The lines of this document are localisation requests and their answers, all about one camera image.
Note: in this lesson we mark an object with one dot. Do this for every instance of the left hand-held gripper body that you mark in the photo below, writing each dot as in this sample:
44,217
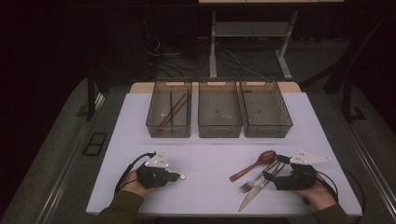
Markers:
152,177

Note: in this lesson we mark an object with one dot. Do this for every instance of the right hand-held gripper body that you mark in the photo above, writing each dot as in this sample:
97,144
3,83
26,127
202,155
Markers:
299,180

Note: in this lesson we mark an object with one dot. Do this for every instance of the silver metal fork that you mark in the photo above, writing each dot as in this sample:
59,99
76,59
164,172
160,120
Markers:
246,187

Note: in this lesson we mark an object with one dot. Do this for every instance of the transparent grey storage bin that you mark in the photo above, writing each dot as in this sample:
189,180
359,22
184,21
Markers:
266,109
219,109
162,109

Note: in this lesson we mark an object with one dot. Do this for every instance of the person's left hand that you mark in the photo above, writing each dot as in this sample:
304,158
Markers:
132,185

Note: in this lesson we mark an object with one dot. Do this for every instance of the person's right hand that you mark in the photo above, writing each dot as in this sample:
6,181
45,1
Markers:
320,196

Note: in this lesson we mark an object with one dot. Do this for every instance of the silver metal utensil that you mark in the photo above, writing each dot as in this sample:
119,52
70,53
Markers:
183,176

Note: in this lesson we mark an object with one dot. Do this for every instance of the brown wooden spoon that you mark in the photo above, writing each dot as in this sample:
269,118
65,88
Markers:
267,157

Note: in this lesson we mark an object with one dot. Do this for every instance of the silver table knife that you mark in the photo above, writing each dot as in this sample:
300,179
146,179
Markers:
249,199

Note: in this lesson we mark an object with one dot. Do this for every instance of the black metal stand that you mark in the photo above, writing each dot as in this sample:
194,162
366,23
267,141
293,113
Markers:
347,99
91,99

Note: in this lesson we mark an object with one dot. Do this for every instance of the black slanted stand leg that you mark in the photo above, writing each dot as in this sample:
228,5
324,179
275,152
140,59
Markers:
342,71

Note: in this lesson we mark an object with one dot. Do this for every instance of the white metal desk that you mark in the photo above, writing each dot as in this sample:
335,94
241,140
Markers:
213,46

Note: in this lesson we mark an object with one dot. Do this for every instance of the aluminium floor rail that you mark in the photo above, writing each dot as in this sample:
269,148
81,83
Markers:
370,161
67,174

